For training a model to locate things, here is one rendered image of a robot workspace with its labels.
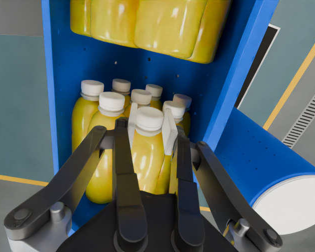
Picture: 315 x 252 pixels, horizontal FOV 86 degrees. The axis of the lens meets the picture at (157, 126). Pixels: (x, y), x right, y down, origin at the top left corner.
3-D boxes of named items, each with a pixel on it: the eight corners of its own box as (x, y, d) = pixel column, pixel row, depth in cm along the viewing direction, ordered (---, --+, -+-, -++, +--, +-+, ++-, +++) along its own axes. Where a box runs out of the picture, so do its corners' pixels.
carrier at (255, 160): (197, 131, 142) (229, 116, 137) (259, 241, 64) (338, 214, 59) (183, 104, 130) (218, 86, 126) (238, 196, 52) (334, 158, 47)
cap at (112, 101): (112, 102, 30) (113, 92, 29) (128, 110, 28) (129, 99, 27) (93, 105, 27) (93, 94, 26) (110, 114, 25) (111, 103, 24)
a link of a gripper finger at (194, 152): (178, 147, 16) (208, 152, 16) (172, 124, 20) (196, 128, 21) (174, 160, 16) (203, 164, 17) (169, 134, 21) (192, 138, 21)
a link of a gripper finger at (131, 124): (131, 150, 18) (124, 149, 17) (134, 122, 24) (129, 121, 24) (135, 125, 16) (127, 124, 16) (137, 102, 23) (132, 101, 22)
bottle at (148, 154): (110, 227, 28) (123, 136, 20) (112, 192, 34) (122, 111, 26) (150, 224, 30) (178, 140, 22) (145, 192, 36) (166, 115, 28)
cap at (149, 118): (135, 132, 22) (137, 119, 21) (133, 118, 25) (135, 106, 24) (163, 134, 23) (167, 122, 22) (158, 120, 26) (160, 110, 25)
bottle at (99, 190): (105, 172, 39) (112, 97, 32) (127, 189, 36) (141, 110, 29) (77, 189, 34) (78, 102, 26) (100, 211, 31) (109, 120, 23)
